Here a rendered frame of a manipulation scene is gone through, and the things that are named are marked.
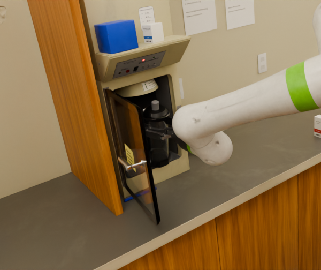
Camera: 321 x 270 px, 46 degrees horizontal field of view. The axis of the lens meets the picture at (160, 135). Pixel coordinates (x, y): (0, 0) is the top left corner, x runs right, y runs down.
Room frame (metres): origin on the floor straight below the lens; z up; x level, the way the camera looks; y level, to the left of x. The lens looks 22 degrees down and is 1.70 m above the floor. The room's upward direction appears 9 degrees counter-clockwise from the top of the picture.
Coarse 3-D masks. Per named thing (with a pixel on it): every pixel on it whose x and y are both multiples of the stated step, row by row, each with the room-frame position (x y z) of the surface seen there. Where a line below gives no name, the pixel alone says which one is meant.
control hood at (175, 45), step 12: (168, 36) 1.40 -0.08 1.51; (180, 36) 1.36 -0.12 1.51; (144, 48) 1.24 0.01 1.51; (156, 48) 1.27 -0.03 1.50; (168, 48) 1.31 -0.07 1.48; (180, 48) 1.35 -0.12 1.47; (96, 60) 1.28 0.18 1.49; (108, 60) 1.19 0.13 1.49; (120, 60) 1.22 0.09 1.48; (168, 60) 1.36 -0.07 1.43; (108, 72) 1.23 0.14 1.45
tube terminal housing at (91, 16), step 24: (96, 0) 1.30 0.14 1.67; (120, 0) 1.35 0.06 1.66; (144, 0) 1.39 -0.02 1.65; (168, 0) 1.44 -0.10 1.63; (168, 24) 1.43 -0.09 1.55; (96, 48) 1.29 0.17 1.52; (96, 72) 1.30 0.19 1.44; (144, 72) 1.37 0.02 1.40; (168, 72) 1.42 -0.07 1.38; (168, 168) 1.39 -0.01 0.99; (120, 192) 1.31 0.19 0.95
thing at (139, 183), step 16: (112, 96) 1.20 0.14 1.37; (112, 112) 1.23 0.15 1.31; (128, 112) 1.07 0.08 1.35; (128, 128) 1.09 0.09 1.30; (128, 144) 1.12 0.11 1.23; (144, 144) 0.99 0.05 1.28; (144, 160) 1.00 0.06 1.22; (128, 176) 1.19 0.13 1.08; (144, 176) 1.02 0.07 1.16; (144, 192) 1.05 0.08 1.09; (144, 208) 1.08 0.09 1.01
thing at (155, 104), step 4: (156, 100) 1.35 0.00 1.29; (152, 104) 1.34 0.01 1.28; (156, 104) 1.33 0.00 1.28; (148, 108) 1.36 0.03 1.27; (152, 108) 1.34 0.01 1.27; (156, 108) 1.33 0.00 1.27; (160, 108) 1.35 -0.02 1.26; (164, 108) 1.35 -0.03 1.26; (144, 112) 1.34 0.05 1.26; (148, 112) 1.32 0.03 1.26; (152, 112) 1.32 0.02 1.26; (156, 112) 1.32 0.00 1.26; (160, 112) 1.32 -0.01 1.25; (164, 112) 1.32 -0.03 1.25; (148, 116) 1.32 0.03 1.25; (152, 116) 1.31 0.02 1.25; (156, 116) 1.31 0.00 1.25; (160, 116) 1.31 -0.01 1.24
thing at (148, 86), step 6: (138, 84) 1.39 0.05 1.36; (144, 84) 1.39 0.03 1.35; (150, 84) 1.41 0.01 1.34; (156, 84) 1.44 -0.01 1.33; (120, 90) 1.40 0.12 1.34; (126, 90) 1.39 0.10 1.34; (132, 90) 1.38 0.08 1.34; (138, 90) 1.38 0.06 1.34; (144, 90) 1.38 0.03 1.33; (150, 90) 1.39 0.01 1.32; (126, 96) 1.38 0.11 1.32
